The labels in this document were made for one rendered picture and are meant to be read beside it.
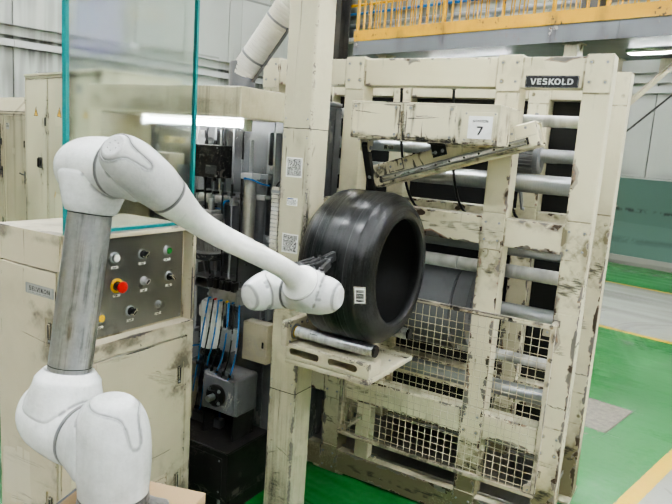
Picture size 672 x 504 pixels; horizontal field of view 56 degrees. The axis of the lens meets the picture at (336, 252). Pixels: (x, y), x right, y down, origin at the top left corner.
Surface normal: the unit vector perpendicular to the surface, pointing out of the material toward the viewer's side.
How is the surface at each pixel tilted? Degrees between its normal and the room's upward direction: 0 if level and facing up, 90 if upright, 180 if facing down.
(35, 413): 78
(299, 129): 90
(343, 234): 60
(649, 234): 90
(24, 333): 90
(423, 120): 90
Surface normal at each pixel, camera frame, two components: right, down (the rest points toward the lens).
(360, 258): 0.22, -0.04
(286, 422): -0.52, 0.11
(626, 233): -0.69, 0.07
